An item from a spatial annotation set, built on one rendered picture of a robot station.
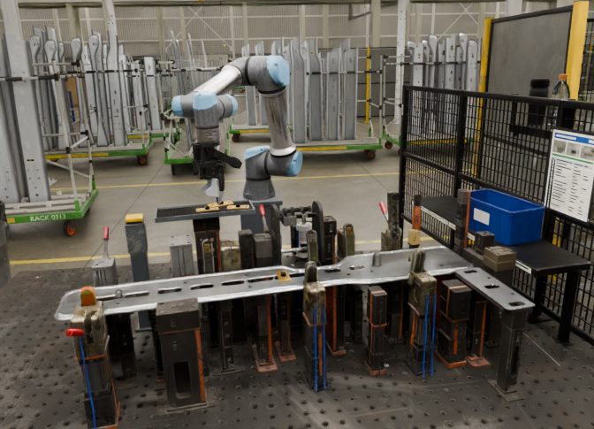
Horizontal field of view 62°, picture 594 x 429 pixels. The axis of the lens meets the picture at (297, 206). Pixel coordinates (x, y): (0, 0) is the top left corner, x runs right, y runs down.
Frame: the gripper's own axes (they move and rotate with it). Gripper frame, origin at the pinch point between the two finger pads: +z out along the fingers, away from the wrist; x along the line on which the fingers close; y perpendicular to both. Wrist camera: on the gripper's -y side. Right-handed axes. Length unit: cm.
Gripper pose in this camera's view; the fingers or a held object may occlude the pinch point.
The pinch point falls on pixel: (220, 199)
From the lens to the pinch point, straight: 167.9
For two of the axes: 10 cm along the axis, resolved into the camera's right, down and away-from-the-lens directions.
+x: 4.7, 2.6, -8.4
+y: -8.8, 1.8, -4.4
